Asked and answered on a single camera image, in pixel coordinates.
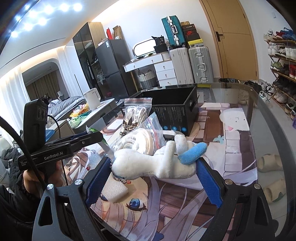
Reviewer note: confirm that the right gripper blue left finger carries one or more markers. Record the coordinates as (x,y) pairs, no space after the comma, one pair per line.
(98,178)

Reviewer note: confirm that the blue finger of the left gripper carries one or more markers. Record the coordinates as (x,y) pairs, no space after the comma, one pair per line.
(49,135)
(78,135)

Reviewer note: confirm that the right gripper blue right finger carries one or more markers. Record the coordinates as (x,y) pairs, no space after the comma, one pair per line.
(206,176)

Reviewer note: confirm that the white foam block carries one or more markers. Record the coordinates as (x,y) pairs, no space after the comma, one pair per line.
(114,190)

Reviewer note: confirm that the white and blue plush toy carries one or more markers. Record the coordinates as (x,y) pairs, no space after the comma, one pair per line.
(176,160)

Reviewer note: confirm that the adidas bag of white laces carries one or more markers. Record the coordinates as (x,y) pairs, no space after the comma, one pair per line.
(136,111)

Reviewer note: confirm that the bag of white rope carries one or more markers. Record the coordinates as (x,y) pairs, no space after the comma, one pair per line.
(147,138)

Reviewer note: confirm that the black cardboard storage box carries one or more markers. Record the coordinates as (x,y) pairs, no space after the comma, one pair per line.
(176,106)

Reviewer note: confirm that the green white snack packet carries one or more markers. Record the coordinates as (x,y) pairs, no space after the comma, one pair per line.
(96,135)

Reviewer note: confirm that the grey side cabinet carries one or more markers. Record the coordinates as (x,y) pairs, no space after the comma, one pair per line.
(90,120)

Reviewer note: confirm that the bed with grey blanket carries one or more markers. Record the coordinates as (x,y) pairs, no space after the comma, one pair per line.
(61,110)

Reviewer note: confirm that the white electric kettle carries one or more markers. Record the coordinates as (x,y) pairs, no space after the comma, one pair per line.
(92,98)

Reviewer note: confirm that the beige slipper with green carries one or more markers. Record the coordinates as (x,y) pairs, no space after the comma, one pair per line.
(275,191)

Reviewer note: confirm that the black refrigerator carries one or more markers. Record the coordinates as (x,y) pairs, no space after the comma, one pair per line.
(117,83)

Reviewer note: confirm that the striped woven basket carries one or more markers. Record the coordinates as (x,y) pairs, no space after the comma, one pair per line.
(148,80)

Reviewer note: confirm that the black glass wardrobe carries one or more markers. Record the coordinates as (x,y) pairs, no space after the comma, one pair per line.
(85,42)

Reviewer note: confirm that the white drawer desk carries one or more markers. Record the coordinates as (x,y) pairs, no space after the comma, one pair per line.
(163,66)

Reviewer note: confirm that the oval mirror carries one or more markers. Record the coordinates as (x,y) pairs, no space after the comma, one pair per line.
(144,48)

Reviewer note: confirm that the black handbag on desk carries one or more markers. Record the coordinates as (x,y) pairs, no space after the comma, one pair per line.
(160,46)

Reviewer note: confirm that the silver aluminium suitcase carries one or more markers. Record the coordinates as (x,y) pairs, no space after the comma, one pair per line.
(201,64)

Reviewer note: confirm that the white hard suitcase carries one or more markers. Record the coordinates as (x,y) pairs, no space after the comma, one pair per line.
(182,66)

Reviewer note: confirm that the wooden door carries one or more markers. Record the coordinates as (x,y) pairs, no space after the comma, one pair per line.
(233,39)

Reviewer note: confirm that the teal suitcase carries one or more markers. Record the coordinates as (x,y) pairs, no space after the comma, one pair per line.
(174,31)

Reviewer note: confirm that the stack of shoe boxes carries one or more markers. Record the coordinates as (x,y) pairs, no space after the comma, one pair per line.
(191,35)

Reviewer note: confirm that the wooden shoe rack with shoes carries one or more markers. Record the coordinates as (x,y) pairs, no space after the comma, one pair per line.
(281,50)

